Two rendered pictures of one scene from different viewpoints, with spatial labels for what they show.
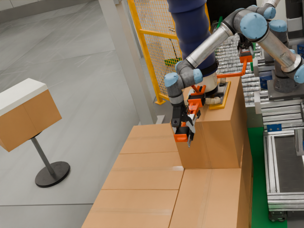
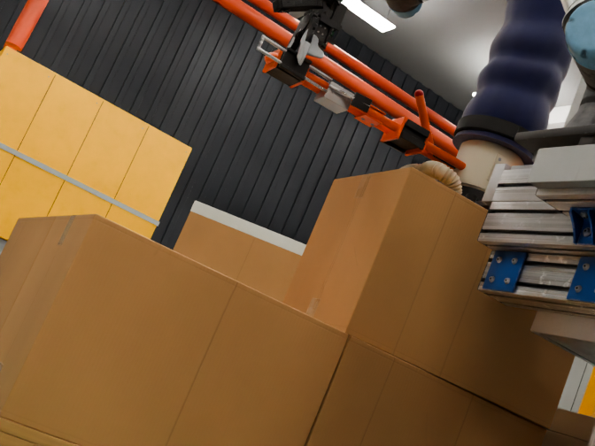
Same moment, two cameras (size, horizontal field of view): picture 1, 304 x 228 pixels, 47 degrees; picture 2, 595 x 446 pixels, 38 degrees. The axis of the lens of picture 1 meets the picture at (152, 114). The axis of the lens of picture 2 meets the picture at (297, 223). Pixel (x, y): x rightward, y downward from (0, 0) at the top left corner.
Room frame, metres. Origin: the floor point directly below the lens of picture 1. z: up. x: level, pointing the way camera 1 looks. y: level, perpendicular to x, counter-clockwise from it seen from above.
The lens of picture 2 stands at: (0.26, -1.54, 0.37)
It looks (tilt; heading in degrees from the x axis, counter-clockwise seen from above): 11 degrees up; 42
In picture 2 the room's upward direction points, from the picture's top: 23 degrees clockwise
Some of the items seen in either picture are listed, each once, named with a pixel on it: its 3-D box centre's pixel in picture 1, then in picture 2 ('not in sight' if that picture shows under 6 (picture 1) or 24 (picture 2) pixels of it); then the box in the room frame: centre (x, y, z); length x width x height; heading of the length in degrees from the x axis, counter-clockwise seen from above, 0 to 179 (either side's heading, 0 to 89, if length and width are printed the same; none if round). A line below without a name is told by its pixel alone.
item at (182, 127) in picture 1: (182, 133); (286, 68); (1.59, -0.13, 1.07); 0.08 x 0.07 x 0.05; 153
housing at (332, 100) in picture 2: (189, 120); (334, 97); (1.70, -0.20, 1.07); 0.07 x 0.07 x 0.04; 63
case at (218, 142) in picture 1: (212, 120); (436, 297); (2.11, -0.41, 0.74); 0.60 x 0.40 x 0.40; 153
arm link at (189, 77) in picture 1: (190, 77); not in sight; (1.62, -0.25, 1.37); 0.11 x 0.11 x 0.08; 4
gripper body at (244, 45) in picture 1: (243, 40); not in sight; (2.24, -0.76, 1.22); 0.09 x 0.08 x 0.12; 153
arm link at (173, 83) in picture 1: (173, 84); not in sight; (1.60, -0.15, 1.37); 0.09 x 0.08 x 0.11; 94
